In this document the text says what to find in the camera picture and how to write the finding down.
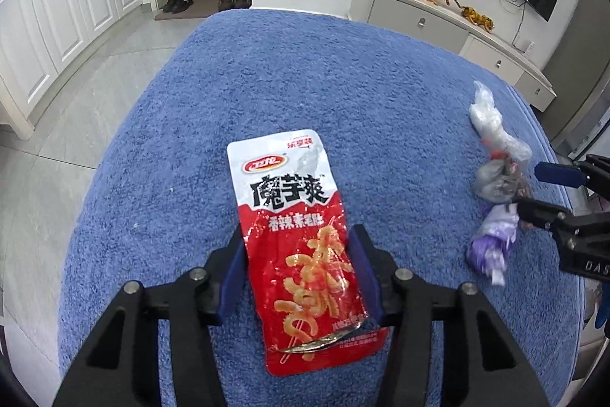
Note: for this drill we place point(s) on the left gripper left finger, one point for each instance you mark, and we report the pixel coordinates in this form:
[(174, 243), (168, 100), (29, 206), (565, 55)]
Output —
[(118, 363)]

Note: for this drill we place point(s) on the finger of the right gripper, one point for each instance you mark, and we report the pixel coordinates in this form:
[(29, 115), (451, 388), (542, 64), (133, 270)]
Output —
[(592, 173), (548, 216)]

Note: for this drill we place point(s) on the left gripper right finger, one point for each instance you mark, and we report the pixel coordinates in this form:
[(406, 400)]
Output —
[(483, 364)]

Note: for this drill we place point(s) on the purple plastic bag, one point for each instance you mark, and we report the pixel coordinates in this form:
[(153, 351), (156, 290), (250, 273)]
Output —
[(487, 252)]

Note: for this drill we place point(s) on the red white konjac snack packet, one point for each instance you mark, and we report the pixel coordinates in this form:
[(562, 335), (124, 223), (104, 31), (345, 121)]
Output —
[(304, 285)]

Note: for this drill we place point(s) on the clear white plastic bag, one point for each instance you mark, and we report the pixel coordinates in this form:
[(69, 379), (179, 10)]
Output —
[(487, 120)]

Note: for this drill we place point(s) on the grey refrigerator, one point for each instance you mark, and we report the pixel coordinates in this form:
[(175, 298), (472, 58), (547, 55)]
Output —
[(577, 64)]

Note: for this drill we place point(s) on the white router device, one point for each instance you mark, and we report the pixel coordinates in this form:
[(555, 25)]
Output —
[(527, 46)]

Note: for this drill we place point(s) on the blue fluffy towel mat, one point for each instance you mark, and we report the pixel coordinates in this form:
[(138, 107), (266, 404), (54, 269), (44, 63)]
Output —
[(393, 115)]

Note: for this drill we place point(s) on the white TV console cabinet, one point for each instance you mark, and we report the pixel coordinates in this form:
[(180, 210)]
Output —
[(445, 29)]

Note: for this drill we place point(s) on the brown door mat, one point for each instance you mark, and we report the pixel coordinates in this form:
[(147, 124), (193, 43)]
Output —
[(200, 9)]

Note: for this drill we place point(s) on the white lower cabinets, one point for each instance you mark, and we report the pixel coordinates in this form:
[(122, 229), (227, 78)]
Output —
[(40, 39)]

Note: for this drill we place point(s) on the black shoes pair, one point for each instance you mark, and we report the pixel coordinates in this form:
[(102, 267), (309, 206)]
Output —
[(176, 6)]

